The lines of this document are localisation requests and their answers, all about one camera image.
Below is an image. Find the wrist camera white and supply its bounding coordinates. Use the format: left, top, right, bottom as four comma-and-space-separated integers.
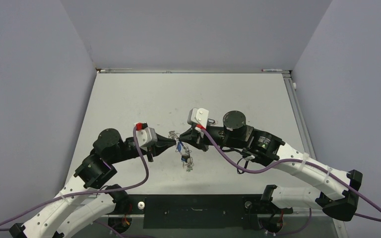
134, 122, 158, 148
187, 108, 209, 128

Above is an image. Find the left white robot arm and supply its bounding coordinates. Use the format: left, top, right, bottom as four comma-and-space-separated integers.
9, 123, 177, 238

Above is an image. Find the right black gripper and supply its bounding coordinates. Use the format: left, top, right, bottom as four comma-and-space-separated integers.
180, 121, 244, 151

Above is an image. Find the aluminium frame rail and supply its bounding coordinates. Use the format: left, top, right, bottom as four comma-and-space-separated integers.
283, 72, 344, 218
96, 68, 291, 74

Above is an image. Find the aluminium frame rail right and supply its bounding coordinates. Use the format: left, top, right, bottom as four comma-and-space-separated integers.
283, 72, 344, 218

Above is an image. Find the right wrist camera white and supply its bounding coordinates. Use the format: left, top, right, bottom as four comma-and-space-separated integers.
187, 108, 209, 128

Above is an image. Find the aluminium frame rail back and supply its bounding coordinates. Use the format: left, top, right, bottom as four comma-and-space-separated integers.
96, 68, 291, 74

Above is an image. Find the round steel key organizer disc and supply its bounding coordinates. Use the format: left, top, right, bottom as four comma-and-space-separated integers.
168, 130, 194, 173

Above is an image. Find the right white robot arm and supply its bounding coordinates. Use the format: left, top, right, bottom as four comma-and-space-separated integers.
179, 108, 362, 222

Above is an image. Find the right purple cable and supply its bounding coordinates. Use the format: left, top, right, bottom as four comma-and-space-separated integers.
197, 126, 381, 237

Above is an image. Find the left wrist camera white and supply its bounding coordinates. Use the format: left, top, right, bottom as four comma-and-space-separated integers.
134, 122, 158, 148

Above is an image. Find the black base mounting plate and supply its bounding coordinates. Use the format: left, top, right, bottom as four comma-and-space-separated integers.
108, 193, 293, 233

